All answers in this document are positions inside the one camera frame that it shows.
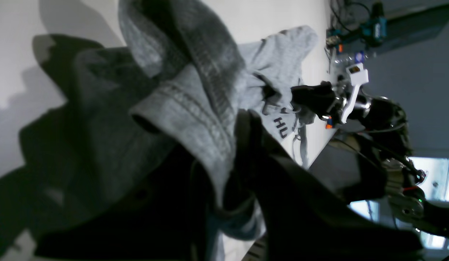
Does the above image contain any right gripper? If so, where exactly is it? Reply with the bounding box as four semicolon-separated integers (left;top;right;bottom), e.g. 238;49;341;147
291;82;372;127

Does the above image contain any grey t-shirt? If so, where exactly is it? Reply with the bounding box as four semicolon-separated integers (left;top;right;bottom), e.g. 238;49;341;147
20;0;319;261

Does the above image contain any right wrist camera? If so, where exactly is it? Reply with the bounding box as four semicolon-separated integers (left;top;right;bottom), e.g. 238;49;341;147
340;62;369;124

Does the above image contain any teal cordless drill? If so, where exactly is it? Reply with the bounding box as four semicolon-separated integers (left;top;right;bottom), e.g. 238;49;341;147
325;0;387;48

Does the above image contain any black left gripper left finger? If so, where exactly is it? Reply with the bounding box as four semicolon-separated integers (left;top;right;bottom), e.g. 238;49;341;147
34;146;214;261

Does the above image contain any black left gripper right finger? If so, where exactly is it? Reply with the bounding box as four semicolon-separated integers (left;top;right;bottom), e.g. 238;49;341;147
234;109;423;261

